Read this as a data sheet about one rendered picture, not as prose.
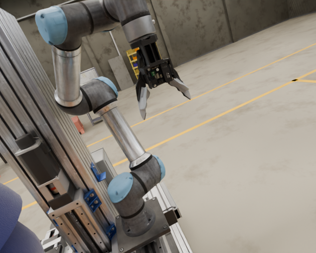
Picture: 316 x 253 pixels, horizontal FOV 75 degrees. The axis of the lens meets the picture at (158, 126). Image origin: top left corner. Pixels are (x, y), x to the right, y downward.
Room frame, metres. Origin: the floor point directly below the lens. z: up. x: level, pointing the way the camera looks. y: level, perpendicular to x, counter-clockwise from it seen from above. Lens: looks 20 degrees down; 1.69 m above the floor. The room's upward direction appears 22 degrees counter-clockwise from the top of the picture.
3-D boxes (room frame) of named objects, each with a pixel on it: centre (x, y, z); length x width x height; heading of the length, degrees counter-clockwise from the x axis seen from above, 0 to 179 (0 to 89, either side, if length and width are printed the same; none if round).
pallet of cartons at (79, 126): (7.17, 2.91, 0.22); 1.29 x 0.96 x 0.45; 10
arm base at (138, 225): (0.74, 0.23, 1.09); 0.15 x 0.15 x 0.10
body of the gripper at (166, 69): (0.55, -0.05, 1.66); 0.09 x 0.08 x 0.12; 8
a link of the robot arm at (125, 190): (0.74, 0.23, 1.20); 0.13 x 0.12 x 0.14; 124
